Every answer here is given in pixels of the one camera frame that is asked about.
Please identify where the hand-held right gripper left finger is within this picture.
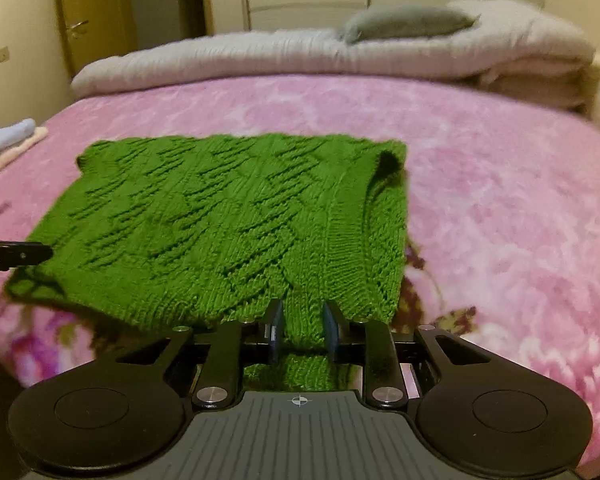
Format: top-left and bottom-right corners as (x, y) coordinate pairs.
(112, 299), (285, 409)

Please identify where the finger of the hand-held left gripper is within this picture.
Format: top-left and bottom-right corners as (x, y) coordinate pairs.
(0, 241), (52, 272)

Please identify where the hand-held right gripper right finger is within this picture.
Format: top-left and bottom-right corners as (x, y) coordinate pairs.
(322, 300), (493, 409)

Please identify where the green knitted sweater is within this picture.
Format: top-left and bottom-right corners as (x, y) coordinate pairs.
(2, 134), (410, 393)

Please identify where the pale pink folded garment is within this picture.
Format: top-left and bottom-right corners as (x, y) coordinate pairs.
(0, 126), (49, 186)

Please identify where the light blue folded garment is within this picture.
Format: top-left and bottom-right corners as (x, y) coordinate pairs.
(0, 118), (36, 163)

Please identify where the pink floral blanket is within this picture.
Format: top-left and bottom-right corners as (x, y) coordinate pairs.
(0, 75), (600, 480)

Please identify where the yellow wooden door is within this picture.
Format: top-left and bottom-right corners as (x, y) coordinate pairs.
(54, 0), (137, 77)

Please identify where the striped crinkled quilt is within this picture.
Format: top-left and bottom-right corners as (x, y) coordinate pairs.
(71, 0), (597, 111)

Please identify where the grey pillow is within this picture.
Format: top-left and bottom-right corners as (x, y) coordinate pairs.
(342, 4), (481, 44)

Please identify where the beige folded blanket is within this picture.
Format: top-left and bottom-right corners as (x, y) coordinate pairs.
(475, 57), (598, 112)

